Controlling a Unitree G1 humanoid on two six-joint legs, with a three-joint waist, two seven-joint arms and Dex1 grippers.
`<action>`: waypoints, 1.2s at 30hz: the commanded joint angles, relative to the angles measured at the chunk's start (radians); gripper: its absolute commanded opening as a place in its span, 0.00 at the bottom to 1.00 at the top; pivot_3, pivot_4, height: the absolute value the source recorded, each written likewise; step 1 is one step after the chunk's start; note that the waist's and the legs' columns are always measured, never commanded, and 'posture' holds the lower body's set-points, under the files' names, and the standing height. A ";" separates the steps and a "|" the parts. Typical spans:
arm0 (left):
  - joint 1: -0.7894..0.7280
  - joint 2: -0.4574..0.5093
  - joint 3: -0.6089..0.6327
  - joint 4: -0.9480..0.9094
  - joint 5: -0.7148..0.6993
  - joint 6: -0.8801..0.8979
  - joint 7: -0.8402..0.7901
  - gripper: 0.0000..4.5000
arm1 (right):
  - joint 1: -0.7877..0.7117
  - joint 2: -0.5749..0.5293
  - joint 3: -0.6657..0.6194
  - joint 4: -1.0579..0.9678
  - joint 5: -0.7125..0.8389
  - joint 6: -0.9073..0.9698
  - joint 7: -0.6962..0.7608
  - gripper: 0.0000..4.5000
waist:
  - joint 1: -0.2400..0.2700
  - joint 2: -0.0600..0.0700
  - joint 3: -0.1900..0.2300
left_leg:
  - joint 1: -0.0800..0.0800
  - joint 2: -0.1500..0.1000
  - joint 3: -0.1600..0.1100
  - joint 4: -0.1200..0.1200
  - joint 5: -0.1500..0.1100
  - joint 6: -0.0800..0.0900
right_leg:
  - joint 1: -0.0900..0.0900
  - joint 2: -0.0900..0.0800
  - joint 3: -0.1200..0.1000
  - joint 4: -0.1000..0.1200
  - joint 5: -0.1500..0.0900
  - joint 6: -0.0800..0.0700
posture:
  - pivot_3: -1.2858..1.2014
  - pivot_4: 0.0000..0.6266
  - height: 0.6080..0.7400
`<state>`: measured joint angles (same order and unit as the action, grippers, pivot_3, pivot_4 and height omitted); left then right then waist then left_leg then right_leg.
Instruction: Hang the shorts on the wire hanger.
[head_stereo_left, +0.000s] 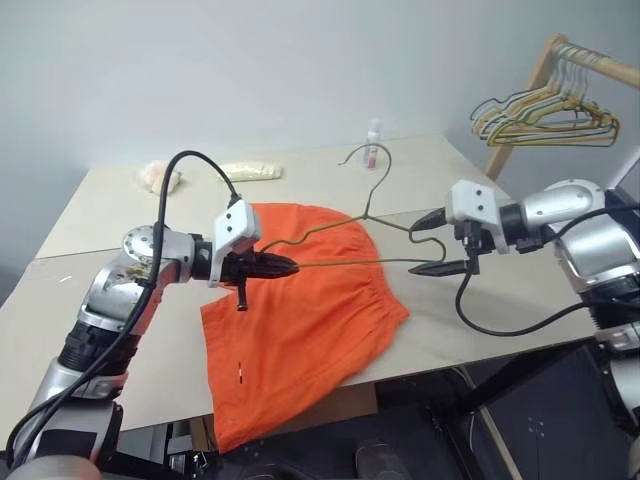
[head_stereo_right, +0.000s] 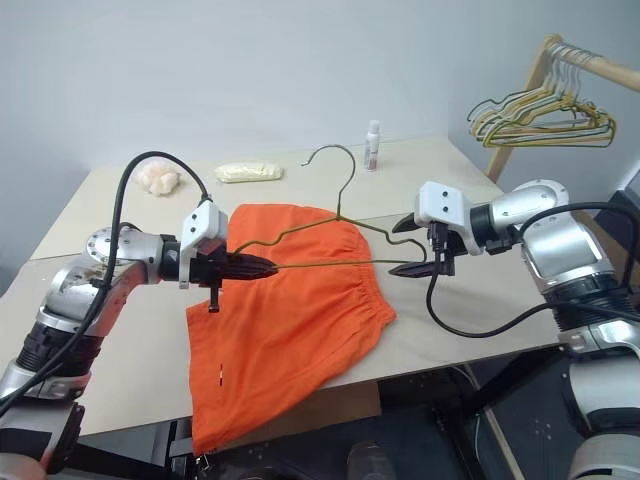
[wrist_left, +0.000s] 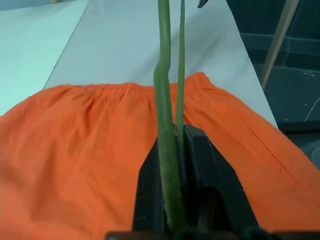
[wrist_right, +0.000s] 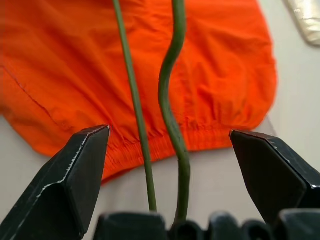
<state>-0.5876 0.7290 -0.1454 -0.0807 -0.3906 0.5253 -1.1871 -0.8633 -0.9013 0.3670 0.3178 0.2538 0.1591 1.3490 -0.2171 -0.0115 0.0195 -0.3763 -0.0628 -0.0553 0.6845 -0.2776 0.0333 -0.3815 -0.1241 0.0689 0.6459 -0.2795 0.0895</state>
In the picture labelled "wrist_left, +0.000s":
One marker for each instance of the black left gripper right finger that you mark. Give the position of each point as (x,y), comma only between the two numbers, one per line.
(215,180)

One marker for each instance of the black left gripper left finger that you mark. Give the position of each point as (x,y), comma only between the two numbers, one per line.
(150,190)

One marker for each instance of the orange shorts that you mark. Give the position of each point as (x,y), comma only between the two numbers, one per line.
(70,155)

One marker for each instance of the light wooden pole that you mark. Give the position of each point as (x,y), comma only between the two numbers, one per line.
(277,40)

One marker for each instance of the black right gripper tip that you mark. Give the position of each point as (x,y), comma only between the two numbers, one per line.
(202,3)

